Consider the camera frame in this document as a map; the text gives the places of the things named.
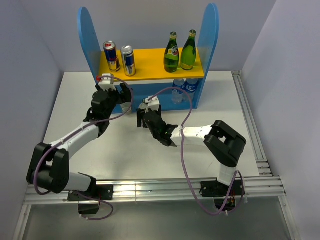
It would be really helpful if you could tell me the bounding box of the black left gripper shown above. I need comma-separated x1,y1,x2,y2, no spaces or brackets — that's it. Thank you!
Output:
103,83,132,119

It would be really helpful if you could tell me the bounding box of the blue silver Red Bull can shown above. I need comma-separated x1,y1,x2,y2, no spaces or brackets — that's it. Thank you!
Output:
103,41,121,72

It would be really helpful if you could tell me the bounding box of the silver blue can front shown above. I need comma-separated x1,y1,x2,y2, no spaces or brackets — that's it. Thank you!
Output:
120,45,136,77

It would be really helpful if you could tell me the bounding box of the green glass Perrier bottle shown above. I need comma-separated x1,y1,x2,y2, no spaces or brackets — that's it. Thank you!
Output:
163,31,180,73

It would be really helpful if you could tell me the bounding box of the small clear bottle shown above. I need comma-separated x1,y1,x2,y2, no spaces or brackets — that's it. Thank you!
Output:
120,102,132,115

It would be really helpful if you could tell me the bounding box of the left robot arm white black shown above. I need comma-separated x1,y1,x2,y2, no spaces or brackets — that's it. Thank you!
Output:
26,77,133,200

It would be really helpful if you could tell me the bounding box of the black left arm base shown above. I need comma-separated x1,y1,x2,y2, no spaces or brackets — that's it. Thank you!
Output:
67,184,114,217

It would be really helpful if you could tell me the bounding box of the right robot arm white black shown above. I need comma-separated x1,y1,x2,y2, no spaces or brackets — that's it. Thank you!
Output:
137,108,247,197

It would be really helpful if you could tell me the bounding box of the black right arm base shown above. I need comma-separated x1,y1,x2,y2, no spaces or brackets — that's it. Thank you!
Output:
199,180,246,212

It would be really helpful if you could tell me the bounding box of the blue and yellow wooden shelf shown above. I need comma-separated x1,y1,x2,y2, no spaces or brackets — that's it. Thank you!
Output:
77,3,220,111

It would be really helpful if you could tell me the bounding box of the clear Pocari Sweat bottle left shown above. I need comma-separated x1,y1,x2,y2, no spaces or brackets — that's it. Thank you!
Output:
172,78,185,104

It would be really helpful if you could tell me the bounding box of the clear pocari sweat bottle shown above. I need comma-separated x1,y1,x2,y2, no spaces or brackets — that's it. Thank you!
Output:
183,78,198,102
172,78,185,104

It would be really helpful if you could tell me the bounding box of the clear Pocari Sweat bottle right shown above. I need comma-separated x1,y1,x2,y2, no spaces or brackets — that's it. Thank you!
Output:
183,78,198,102

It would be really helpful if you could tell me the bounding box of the green glass bottle yellow label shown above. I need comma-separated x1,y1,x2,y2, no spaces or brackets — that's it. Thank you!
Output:
180,29,197,71

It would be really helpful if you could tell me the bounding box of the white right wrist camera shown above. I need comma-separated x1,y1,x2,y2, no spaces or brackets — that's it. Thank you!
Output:
138,96,161,113

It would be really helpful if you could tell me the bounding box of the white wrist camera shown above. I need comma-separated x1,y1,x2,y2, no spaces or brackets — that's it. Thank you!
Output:
95,73,117,91
138,96,161,113

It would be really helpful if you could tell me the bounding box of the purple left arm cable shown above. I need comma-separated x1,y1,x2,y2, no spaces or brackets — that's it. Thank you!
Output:
33,74,135,221

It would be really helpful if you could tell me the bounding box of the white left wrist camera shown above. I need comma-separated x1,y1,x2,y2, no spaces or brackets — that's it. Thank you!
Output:
95,73,117,91

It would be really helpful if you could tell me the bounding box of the aluminium mounting rail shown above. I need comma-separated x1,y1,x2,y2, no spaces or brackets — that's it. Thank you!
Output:
23,176,286,205

